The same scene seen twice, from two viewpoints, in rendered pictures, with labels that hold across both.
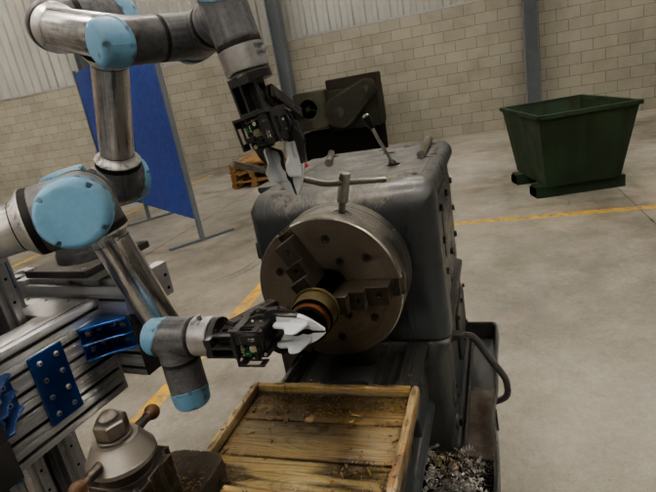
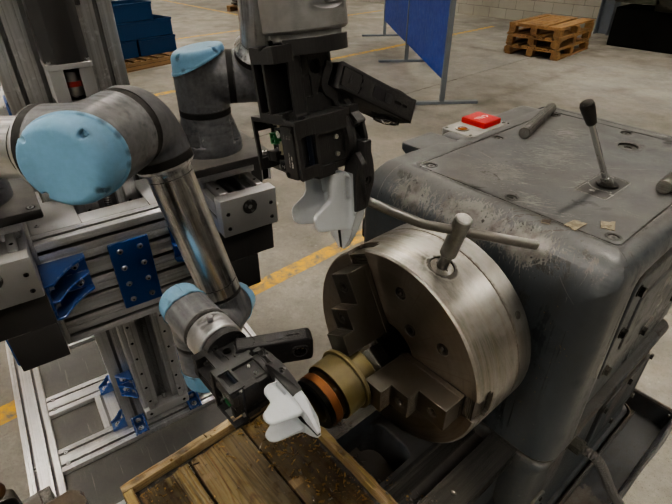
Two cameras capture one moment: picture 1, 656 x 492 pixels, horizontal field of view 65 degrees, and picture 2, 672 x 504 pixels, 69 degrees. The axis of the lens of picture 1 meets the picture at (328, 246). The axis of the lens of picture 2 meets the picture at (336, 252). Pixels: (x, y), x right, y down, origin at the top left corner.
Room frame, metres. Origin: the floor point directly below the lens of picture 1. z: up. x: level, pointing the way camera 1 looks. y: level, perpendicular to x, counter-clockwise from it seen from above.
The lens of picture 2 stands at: (0.49, -0.17, 1.60)
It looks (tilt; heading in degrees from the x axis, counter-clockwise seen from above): 34 degrees down; 29
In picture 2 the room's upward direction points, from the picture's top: straight up
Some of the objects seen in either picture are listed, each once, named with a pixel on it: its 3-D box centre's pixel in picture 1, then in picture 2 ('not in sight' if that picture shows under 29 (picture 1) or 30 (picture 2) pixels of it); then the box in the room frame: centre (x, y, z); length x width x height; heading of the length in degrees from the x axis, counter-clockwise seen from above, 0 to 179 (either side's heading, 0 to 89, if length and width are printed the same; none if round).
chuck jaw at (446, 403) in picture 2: (368, 293); (424, 394); (0.94, -0.06, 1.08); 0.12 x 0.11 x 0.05; 70
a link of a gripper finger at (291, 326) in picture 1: (296, 328); (285, 410); (0.82, 0.08, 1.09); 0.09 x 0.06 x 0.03; 70
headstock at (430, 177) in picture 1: (368, 230); (536, 246); (1.42, -0.12, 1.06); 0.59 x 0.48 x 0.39; 160
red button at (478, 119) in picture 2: not in sight; (480, 121); (1.54, 0.05, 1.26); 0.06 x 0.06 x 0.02; 70
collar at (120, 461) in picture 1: (118, 447); not in sight; (0.51, 0.28, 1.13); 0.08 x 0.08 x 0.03
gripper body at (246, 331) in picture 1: (243, 337); (239, 372); (0.85, 0.18, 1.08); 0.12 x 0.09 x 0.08; 70
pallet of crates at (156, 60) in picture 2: not in sight; (128, 33); (5.45, 5.85, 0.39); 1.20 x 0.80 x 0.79; 170
